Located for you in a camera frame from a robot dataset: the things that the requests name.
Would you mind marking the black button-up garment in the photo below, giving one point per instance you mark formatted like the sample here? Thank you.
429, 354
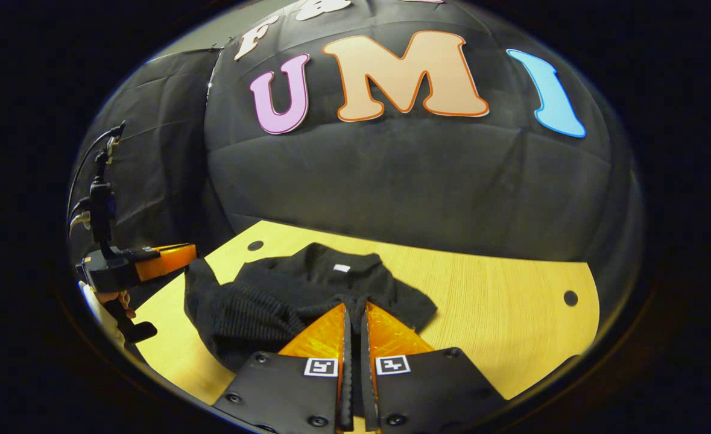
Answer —
307, 277

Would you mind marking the plain black backdrop cloth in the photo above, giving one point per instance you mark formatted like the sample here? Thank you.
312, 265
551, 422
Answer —
162, 132

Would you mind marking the round black table grommet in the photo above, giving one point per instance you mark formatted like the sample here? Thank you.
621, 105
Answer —
255, 245
570, 298

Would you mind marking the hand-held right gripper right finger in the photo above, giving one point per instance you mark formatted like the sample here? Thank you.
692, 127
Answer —
433, 392

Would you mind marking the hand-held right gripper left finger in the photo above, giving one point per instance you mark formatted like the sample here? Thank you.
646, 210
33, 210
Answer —
283, 398

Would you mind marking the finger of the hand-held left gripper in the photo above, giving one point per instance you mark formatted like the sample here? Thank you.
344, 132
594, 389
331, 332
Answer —
171, 259

